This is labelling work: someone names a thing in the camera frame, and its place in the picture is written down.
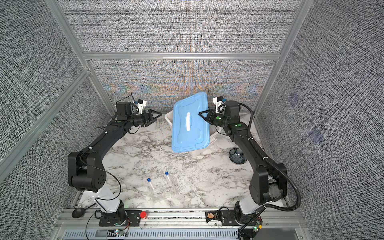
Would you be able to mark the brown tag on rail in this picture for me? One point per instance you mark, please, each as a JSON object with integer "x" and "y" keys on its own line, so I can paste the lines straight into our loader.
{"x": 212, "y": 216}

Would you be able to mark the dark patterned ceramic bowl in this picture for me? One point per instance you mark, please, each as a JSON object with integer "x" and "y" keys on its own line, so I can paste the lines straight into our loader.
{"x": 236, "y": 155}

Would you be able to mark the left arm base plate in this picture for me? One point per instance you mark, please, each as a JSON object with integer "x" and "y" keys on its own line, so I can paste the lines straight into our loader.
{"x": 130, "y": 217}

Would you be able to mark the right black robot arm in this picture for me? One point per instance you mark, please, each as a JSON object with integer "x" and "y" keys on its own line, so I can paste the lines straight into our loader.
{"x": 270, "y": 180}

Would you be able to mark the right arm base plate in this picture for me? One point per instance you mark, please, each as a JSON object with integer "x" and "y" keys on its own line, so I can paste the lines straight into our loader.
{"x": 228, "y": 218}

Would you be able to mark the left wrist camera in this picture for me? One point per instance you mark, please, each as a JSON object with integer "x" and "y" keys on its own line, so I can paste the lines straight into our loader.
{"x": 141, "y": 104}

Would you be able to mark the blue plastic bin lid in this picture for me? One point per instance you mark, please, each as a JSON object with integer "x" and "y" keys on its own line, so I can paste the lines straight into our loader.
{"x": 190, "y": 132}

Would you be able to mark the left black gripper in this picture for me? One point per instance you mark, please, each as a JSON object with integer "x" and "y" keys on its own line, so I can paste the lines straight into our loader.
{"x": 149, "y": 116}

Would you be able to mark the black round microphone puck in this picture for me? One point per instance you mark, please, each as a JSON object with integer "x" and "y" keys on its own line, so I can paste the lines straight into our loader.
{"x": 78, "y": 213}

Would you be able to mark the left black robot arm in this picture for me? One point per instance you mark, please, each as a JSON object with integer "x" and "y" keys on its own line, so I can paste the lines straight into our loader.
{"x": 86, "y": 172}

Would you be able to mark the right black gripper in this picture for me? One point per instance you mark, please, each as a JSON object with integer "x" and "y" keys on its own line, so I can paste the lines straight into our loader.
{"x": 211, "y": 117}

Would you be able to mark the red emergency stop button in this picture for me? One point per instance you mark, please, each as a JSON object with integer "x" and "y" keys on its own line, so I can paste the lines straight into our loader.
{"x": 143, "y": 215}

